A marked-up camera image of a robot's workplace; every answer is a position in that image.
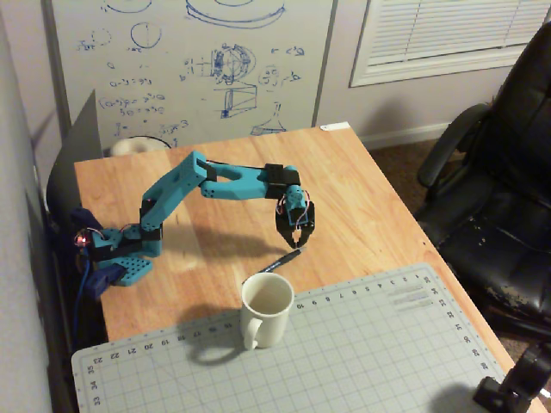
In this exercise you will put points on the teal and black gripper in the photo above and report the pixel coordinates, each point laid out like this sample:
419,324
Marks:
296,228

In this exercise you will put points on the white round roll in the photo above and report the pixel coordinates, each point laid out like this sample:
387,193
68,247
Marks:
129,147

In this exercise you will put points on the grey gridded cutting mat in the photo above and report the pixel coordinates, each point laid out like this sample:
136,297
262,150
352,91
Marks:
323,357

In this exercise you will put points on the blue and black pen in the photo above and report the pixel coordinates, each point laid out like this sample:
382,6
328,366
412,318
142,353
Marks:
282,259

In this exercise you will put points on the grey flat board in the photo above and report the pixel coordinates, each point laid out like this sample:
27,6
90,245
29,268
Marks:
77,155

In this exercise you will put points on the black leather office chair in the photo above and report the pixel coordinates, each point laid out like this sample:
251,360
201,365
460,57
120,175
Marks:
508,193

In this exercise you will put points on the dark blue table clamp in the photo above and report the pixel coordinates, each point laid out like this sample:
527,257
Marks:
86,219
101,281

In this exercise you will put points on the whiteboard with blue drawings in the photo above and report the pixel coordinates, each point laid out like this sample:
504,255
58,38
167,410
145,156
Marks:
181,34

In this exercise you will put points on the white ceramic mug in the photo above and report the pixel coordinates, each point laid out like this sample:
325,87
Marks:
267,318

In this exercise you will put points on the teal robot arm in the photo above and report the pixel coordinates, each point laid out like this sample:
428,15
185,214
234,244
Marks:
176,185

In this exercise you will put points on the white paper tag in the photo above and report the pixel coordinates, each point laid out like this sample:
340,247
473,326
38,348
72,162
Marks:
335,126

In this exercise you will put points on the white window blinds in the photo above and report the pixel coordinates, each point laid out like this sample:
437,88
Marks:
447,34

